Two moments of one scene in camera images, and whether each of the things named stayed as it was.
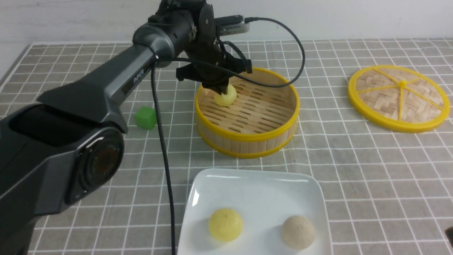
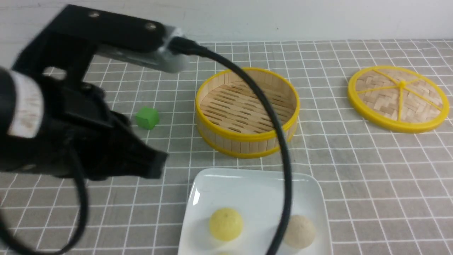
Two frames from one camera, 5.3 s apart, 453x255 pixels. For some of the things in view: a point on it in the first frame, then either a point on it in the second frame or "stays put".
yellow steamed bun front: x=225 y=224 stays put
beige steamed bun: x=298 y=232 stays put
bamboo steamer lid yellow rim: x=397 y=99 stays put
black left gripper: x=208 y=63 -> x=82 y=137
